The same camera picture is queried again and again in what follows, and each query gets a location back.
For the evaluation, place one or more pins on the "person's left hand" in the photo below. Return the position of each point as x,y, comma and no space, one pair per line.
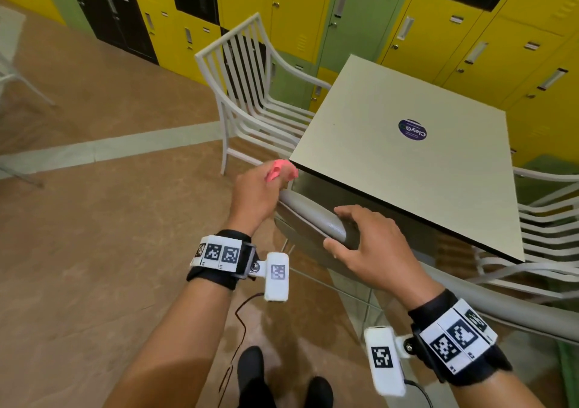
251,197

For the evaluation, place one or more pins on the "round purple sticker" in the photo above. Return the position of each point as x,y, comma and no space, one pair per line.
412,130

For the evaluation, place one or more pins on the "person's left fingers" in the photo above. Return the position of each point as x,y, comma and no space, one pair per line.
287,183

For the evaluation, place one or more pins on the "black wristband with marker tags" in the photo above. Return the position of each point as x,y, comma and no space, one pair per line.
457,337
221,254

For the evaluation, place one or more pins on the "white slatted metal chair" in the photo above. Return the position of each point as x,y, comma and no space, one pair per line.
244,81
543,240

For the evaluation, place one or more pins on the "person's left forearm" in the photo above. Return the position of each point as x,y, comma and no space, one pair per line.
181,344

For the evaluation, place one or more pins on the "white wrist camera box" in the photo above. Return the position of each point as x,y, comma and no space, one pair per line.
277,276
384,360

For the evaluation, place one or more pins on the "person's right forearm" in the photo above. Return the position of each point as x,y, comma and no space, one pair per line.
493,392

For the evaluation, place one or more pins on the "pink cloth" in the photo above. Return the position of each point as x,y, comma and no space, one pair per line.
276,170

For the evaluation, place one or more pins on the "person's right thumb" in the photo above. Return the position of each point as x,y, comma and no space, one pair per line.
340,249

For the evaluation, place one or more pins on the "black shoe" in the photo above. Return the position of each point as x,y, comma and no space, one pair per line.
250,362
319,392

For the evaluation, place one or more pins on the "grey chair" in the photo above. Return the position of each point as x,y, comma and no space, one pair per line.
312,215

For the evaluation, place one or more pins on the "person's black trousers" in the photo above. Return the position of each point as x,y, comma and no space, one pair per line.
255,396

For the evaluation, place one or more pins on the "wall of coloured metal lockers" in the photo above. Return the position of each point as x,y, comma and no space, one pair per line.
452,27

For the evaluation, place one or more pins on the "person's right hand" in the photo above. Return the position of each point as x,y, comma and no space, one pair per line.
384,254

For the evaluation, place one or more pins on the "pale table with thin legs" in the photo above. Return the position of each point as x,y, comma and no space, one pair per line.
11,36

